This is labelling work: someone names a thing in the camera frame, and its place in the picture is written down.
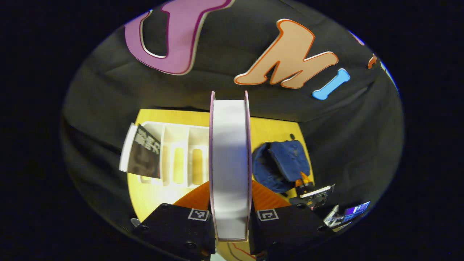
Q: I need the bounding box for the dark portrait cover book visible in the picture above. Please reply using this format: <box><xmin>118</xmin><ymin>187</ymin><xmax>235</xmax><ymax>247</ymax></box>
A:
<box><xmin>119</xmin><ymin>123</ymin><xmax>162</xmax><ymax>179</ymax></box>

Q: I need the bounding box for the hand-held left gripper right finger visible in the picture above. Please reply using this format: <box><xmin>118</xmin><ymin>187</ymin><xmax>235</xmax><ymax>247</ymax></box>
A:
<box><xmin>249</xmin><ymin>180</ymin><xmax>327</xmax><ymax>256</ymax></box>

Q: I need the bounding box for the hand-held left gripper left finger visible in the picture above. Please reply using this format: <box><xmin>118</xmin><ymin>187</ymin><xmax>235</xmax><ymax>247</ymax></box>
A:
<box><xmin>136</xmin><ymin>181</ymin><xmax>216</xmax><ymax>261</ymax></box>

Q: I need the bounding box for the black backdrop cloth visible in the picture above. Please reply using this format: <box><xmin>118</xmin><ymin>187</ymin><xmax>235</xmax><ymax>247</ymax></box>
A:
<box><xmin>62</xmin><ymin>0</ymin><xmax>405</xmax><ymax>232</ymax></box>

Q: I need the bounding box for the white bookshelf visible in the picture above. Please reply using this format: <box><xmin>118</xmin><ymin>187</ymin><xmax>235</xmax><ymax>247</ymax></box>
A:
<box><xmin>140</xmin><ymin>121</ymin><xmax>211</xmax><ymax>188</ymax></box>

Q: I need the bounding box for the blue schoolbag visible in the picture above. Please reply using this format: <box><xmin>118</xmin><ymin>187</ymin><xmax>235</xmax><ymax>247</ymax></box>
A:
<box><xmin>252</xmin><ymin>140</ymin><xmax>311</xmax><ymax>194</ymax></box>

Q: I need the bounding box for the pink cover book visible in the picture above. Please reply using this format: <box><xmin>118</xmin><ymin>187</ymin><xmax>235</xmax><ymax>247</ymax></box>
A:
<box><xmin>209</xmin><ymin>91</ymin><xmax>253</xmax><ymax>242</ymax></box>

